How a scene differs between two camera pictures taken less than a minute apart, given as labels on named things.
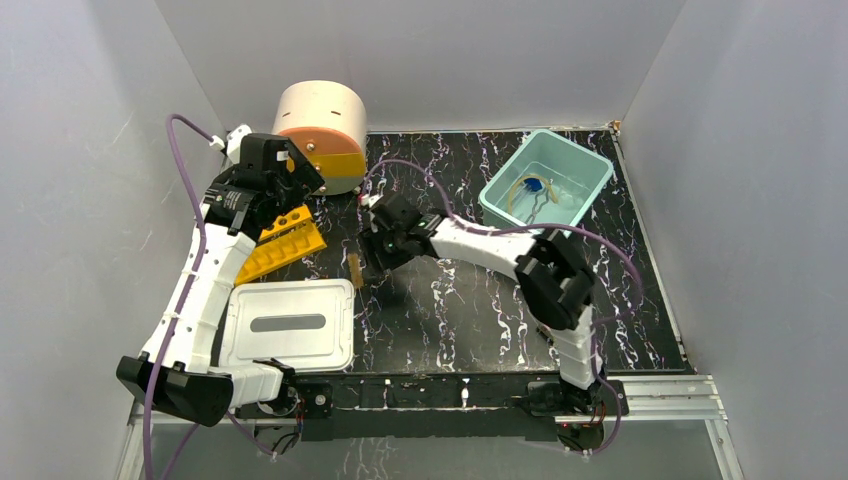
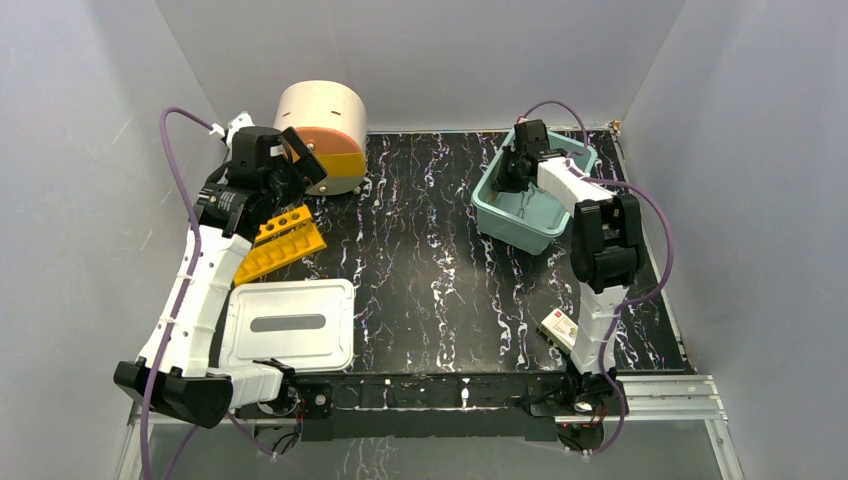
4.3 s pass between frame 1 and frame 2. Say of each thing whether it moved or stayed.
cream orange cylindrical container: stayed
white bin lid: stayed
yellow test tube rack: stayed
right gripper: moved
